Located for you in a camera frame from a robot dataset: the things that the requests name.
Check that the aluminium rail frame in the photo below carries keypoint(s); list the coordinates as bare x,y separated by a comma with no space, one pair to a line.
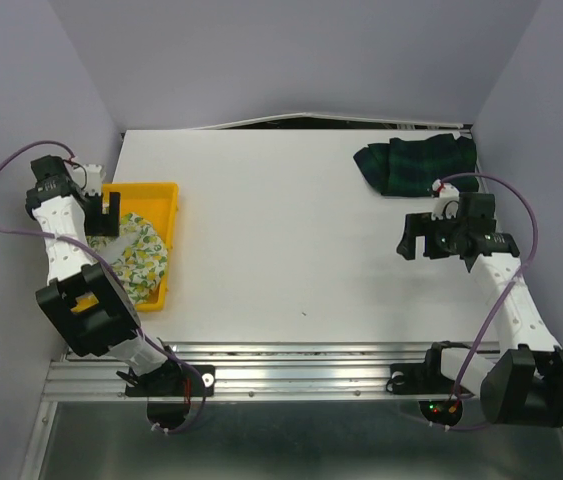
278,411

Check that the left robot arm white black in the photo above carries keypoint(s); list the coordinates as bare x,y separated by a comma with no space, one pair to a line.
83,298

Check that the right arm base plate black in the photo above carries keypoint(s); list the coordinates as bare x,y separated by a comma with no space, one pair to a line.
427,379

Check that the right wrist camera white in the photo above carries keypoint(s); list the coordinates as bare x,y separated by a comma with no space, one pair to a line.
447,201

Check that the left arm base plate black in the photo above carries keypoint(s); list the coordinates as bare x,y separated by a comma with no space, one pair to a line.
201,381

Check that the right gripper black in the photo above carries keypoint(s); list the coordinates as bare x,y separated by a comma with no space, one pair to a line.
418,224

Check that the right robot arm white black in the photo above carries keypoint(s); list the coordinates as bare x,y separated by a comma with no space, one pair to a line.
524,386

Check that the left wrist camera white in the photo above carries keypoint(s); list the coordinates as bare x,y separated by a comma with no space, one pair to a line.
90,178

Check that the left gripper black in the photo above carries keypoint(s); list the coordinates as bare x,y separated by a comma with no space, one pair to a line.
99,225

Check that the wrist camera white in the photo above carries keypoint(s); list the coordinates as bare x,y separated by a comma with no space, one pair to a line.
90,178
447,201

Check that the lemon print skirt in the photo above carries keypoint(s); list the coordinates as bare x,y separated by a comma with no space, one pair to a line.
138,256

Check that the yellow plastic tray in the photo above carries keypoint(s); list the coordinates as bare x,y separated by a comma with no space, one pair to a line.
156,202

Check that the dark green plaid skirt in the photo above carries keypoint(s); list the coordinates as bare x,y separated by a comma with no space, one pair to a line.
402,168

